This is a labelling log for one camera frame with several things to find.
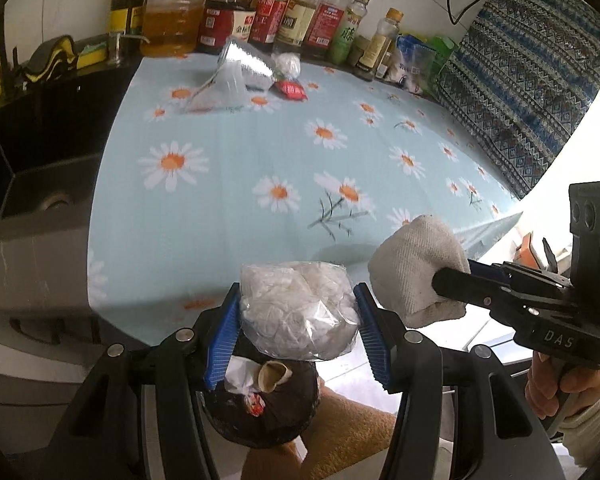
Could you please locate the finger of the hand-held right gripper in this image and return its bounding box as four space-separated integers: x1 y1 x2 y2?
467 259 506 281
432 266 503 311

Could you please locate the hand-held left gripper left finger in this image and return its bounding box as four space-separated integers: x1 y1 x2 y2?
50 282 243 480

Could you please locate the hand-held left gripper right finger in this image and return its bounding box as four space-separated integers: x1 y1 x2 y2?
352 282 553 480

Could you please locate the white tissue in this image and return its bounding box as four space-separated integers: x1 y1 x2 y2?
225 357 261 396

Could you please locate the white cloth rag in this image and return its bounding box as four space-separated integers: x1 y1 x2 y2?
369 215 471 330

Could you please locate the brown paper cup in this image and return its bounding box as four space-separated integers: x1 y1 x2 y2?
257 362 293 393

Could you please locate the pink red wrapper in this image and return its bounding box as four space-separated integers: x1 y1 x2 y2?
242 392 268 418

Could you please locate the clear bag of white tissue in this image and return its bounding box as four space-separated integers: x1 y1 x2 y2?
239 260 360 362

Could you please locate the bin with black bag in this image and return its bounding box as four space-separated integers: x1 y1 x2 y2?
200 355 323 448

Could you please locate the person's right forearm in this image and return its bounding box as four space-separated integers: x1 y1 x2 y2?
555 375 600 471

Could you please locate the person's right hand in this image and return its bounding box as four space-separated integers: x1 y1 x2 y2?
525 352 600 418

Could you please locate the orange white object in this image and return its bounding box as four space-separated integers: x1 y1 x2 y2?
515 232 546 263

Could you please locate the blue daisy tablecloth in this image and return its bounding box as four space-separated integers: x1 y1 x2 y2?
87 45 526 341

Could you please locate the blue patterned cloth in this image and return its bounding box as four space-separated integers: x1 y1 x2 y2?
437 0 600 200

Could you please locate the green packet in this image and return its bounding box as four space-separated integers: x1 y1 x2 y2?
420 35 458 96

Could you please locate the white blue packet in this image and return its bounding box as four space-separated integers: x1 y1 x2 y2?
385 35 441 93

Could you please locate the small yellow cap oil bottle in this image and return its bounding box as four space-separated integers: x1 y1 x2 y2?
356 7 405 82

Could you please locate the black kitchen sink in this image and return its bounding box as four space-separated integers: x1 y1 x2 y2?
0 60 146 226

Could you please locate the small red wrapper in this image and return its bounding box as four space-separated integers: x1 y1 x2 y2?
275 80 307 102

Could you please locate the silver foil cup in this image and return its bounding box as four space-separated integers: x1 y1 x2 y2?
216 37 277 90

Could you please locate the crumpled clear plastic ball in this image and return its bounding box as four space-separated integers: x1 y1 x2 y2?
275 52 302 81

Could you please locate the gold cap red label bottle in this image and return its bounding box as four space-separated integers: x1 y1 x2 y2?
300 0 356 58

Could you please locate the green yellow sponge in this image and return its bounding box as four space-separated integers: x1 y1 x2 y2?
76 40 108 68

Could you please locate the large cooking oil jug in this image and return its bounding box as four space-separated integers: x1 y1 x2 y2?
140 0 206 58

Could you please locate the yellow cap clear bottle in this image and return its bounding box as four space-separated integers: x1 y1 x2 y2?
275 0 333 48

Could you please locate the black yellow cloth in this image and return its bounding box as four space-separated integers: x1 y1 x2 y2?
22 35 78 86

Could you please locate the black cap red label bottle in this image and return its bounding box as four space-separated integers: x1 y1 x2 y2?
248 0 295 45

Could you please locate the black faucet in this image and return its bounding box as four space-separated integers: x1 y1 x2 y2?
0 10 21 97

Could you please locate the soy sauce jug brown handle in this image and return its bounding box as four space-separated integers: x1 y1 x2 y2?
196 0 271 55

